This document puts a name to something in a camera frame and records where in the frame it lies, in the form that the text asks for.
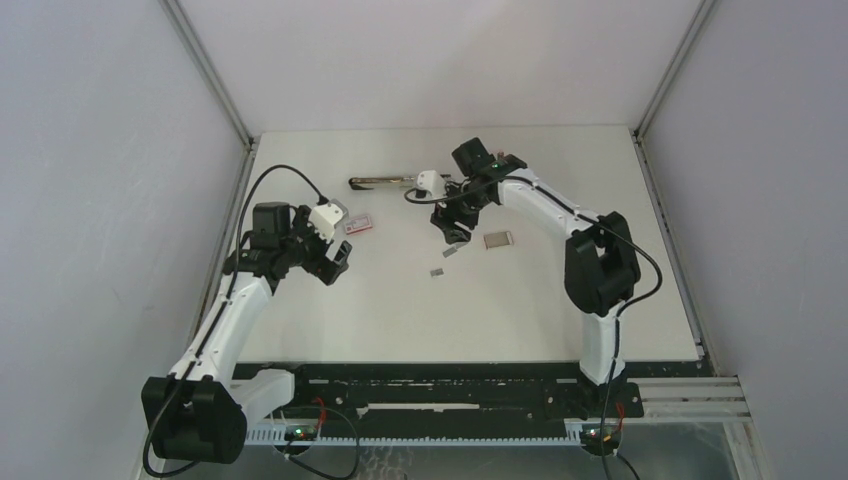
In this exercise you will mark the right corner frame post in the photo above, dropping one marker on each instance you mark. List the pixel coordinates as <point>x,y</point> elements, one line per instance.
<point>694,30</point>

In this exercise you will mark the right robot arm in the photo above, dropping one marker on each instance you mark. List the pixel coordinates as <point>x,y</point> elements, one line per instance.
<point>600,266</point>

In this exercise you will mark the left corner frame post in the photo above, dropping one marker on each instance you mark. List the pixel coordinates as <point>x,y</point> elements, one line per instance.
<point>204,64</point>

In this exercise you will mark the green circuit board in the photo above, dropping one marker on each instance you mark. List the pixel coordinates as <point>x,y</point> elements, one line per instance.
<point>600,442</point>
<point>301,433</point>

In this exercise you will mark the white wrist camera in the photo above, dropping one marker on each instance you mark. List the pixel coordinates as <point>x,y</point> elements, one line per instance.
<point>429,184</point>
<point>325,219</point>

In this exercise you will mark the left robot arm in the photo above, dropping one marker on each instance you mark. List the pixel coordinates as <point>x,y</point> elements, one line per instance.
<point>195,412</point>

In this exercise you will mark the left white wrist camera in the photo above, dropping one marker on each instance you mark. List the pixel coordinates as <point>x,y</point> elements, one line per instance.
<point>325,219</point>

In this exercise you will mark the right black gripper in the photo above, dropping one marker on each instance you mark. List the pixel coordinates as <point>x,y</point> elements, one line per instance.
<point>448,216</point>

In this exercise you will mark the red white staple box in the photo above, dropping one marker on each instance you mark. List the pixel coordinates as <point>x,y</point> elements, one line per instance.
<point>358,224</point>

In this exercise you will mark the grey staple strip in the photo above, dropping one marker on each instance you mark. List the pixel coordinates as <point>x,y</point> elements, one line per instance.
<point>452,249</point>

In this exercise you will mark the black and beige stapler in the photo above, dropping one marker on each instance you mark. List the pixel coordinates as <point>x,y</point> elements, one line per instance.
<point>383,182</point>

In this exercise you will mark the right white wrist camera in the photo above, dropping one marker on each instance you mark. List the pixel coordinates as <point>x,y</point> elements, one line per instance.
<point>429,184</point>

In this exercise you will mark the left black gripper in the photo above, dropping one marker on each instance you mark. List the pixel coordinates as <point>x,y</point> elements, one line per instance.
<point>318,267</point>

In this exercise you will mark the aluminium frame rail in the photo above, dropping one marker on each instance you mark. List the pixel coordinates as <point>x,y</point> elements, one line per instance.
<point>692,400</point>

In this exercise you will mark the right green circuit board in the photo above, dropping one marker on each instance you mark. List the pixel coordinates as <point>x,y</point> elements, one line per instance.
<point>600,442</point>

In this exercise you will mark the white slotted cable duct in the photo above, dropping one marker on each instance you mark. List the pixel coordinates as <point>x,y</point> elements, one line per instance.
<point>558,434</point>

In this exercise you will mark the corner frame post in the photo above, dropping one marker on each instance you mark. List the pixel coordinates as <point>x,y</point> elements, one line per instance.
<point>694,30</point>
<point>204,64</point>

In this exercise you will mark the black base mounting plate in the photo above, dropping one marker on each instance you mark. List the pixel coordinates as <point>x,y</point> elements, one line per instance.
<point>441,397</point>

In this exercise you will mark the left green circuit board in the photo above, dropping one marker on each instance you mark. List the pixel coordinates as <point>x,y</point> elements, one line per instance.
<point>301,433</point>

